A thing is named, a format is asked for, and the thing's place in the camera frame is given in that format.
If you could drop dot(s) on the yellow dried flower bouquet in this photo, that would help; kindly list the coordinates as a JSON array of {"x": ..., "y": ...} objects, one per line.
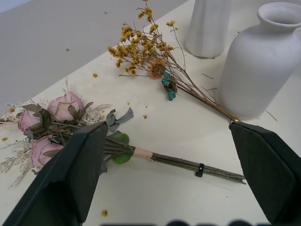
[{"x": 145, "y": 47}]

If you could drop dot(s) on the white round-shouldered ceramic vase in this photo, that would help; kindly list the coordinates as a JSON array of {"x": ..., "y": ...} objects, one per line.
[{"x": 258, "y": 66}]

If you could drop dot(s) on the white ribbed ceramic vase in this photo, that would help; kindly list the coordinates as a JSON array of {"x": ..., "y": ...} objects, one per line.
[{"x": 207, "y": 26}]

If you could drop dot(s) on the pink rose bouquet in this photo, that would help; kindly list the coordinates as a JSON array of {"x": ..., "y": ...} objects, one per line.
[{"x": 58, "y": 110}]

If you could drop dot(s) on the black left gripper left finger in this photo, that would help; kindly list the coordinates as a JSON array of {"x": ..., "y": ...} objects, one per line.
[{"x": 68, "y": 174}]

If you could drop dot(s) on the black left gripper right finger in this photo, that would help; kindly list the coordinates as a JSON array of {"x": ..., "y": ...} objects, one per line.
[{"x": 270, "y": 169}]

